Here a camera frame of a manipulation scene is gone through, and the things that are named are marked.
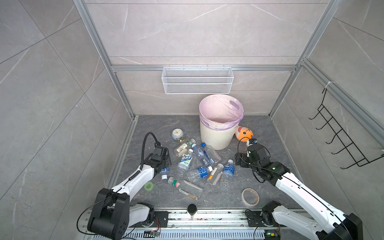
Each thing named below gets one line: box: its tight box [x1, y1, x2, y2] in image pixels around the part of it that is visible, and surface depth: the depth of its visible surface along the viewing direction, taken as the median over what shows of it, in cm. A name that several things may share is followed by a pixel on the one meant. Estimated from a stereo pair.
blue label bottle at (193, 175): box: [185, 165, 214, 183], surface depth 86 cm
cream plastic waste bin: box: [200, 120, 239, 150], surface depth 90 cm
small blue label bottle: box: [223, 158, 235, 179], surface depth 87 cm
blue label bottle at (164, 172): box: [159, 167, 171, 180], surface depth 84 cm
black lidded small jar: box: [187, 203, 197, 215], surface depth 70 cm
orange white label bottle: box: [207, 163, 224, 186], surface depth 86 cm
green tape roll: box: [144, 181, 154, 191], surface depth 85 cm
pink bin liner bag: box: [199, 94, 244, 131], surface depth 95 cm
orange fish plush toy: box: [235, 125, 254, 142], surface depth 102 cm
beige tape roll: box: [241, 188, 260, 207], surface depth 82 cm
